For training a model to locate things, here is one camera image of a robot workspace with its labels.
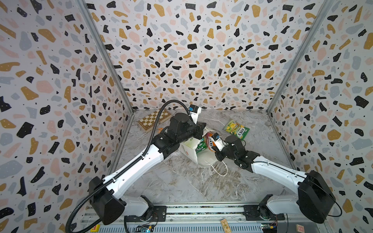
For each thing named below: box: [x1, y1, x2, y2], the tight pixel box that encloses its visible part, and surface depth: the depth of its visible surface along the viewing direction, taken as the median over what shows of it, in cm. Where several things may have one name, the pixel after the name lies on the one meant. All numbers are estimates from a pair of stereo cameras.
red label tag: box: [295, 223, 305, 233], surface depth 71 cm
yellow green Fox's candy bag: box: [223, 119, 251, 141], surface depth 109 cm
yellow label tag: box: [90, 224, 101, 233], surface depth 70 cm
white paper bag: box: [178, 129, 219, 167], surface depth 81 cm
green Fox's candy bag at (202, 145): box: [195, 135, 208, 154], surface depth 92 cm
